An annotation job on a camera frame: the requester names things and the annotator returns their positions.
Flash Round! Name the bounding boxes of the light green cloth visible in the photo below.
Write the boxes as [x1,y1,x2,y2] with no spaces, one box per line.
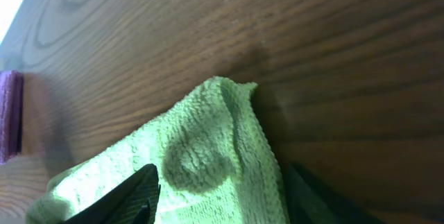
[25,76,288,223]

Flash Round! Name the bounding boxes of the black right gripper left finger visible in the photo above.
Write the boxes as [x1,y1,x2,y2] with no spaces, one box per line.
[63,164,161,224]

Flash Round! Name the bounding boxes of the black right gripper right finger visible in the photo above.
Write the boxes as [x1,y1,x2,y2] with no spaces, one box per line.
[284,164,383,224]

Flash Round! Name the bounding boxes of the folded pink cloth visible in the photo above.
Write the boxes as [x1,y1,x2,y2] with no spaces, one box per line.
[1,71,24,165]

